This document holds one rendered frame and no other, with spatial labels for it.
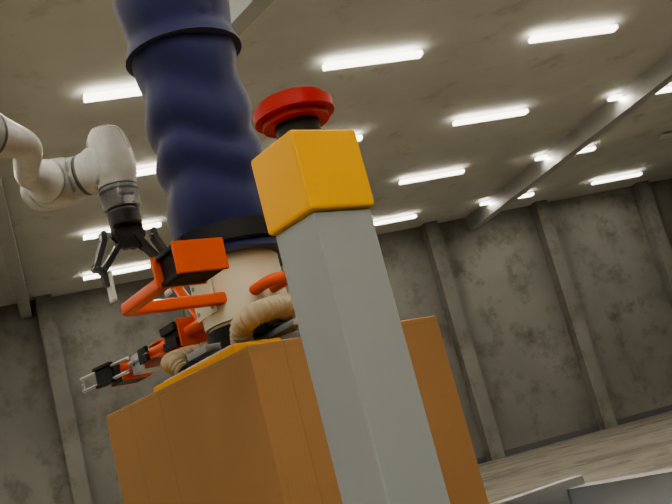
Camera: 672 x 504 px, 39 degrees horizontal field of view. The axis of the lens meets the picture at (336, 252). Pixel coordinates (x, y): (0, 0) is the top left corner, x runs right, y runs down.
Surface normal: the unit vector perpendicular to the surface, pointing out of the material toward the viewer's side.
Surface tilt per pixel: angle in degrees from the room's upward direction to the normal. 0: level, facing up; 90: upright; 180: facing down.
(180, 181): 74
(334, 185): 90
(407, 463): 90
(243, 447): 90
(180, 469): 90
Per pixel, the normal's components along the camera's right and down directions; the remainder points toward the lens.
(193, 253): 0.55, -0.33
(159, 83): -0.59, -0.26
